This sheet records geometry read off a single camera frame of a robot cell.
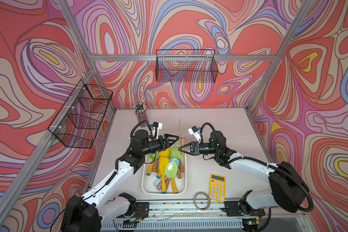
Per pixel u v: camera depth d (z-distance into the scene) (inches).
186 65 37.8
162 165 33.2
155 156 25.8
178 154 27.8
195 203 29.5
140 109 37.7
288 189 16.8
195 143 26.3
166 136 25.9
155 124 27.8
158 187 30.9
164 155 36.2
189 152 27.1
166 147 24.8
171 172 32.9
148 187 31.7
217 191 30.8
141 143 22.7
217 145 23.7
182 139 28.2
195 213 28.9
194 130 27.7
